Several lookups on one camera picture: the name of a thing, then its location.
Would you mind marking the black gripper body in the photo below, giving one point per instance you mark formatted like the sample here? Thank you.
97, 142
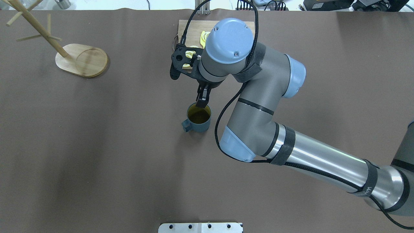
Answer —
203, 93

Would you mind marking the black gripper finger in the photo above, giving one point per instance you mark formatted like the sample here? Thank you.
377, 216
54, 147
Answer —
202, 98

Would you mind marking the dark blue yellow-lined mug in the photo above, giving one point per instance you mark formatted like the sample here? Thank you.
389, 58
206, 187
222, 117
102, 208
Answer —
197, 119

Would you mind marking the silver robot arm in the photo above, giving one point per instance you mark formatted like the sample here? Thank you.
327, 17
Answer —
268, 76

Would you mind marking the wooden cup storage rack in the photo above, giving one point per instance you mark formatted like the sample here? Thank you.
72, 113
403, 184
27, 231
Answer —
78, 59

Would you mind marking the small steel cup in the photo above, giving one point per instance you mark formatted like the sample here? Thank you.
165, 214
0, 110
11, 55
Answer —
63, 4

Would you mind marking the bamboo cutting board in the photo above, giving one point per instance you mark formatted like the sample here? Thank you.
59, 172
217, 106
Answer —
195, 29

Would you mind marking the lemon slice on knife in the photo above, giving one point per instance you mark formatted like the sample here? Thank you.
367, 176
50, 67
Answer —
203, 38

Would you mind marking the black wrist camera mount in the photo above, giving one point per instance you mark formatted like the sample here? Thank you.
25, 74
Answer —
178, 59

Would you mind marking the aluminium frame post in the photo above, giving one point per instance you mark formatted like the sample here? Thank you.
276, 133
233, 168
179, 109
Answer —
205, 8

